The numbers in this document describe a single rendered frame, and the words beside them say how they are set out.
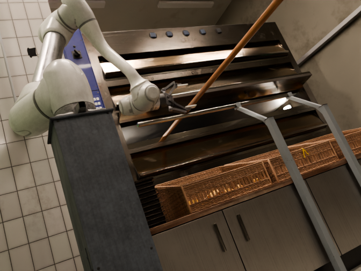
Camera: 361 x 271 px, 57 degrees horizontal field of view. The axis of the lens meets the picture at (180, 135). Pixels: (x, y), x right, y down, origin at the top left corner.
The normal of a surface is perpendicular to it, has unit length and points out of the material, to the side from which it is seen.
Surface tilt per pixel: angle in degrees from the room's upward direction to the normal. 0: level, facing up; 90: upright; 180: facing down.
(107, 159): 90
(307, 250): 90
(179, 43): 90
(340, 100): 90
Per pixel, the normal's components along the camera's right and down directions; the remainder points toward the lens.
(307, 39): -0.86, 0.18
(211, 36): 0.35, -0.40
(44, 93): -0.53, -0.04
